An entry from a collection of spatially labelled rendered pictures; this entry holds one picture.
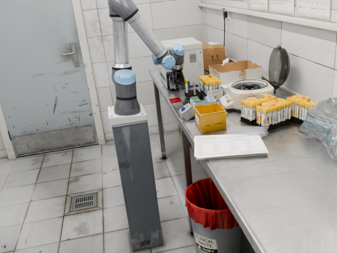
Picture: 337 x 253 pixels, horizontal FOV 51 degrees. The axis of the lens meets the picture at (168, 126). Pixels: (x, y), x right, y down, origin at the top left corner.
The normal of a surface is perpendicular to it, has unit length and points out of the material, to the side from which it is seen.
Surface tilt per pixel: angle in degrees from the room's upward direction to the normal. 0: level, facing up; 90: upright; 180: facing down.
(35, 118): 90
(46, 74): 90
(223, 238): 94
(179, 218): 0
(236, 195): 0
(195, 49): 90
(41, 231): 0
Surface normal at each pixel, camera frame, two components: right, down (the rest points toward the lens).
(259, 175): -0.10, -0.92
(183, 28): 0.18, 0.36
